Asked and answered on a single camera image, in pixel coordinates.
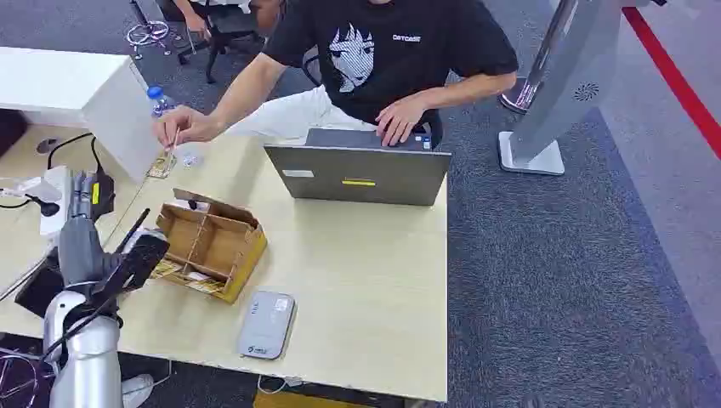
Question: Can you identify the person's left hand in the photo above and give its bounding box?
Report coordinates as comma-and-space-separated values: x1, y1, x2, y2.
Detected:
375, 96, 429, 148

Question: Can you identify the black office chair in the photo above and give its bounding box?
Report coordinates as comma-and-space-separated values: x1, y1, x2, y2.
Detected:
176, 0, 267, 86

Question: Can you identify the grey laptop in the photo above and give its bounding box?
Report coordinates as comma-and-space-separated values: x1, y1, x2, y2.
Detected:
263, 127, 453, 207

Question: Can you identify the chrome pole with round base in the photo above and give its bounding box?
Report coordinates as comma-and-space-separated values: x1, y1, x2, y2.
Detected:
499, 0, 582, 114

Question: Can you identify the chrome wire ring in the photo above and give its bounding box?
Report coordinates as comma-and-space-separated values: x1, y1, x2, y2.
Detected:
124, 20, 172, 48

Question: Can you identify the grey floor stand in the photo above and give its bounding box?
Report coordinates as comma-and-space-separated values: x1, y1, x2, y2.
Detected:
497, 0, 669, 177

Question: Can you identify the black cable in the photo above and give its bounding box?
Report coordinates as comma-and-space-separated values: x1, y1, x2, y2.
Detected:
46, 132, 106, 173

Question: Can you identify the water bottle with blue cap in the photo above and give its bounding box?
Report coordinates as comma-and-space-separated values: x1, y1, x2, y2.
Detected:
146, 85, 178, 119

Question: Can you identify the wooden card box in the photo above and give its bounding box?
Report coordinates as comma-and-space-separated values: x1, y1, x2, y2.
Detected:
150, 188, 268, 306

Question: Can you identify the white cabinet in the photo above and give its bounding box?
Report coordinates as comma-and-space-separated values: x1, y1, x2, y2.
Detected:
0, 46, 165, 184

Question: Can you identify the person in background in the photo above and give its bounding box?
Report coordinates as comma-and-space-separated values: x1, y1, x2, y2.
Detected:
170, 0, 283, 42

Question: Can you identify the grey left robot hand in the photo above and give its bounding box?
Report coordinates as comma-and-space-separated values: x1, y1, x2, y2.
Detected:
58, 171, 171, 301

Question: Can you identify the white power strip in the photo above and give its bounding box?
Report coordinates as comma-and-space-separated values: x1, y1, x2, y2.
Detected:
37, 165, 74, 237

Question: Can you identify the person's right hand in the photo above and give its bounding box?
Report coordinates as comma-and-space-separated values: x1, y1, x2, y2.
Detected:
155, 105, 224, 150

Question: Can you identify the black flat case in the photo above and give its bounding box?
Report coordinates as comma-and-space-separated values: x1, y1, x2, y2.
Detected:
14, 254, 66, 320

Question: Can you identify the black power adapter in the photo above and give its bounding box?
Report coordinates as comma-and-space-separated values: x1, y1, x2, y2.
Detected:
88, 171, 117, 223

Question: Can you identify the grey power bank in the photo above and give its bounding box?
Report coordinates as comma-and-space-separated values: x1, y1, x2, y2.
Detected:
236, 290, 298, 361

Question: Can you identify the yellow box under desk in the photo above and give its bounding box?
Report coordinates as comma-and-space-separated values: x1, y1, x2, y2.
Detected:
253, 390, 373, 408

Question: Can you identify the white shoe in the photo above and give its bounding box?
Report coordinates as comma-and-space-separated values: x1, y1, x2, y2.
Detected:
121, 373, 156, 408

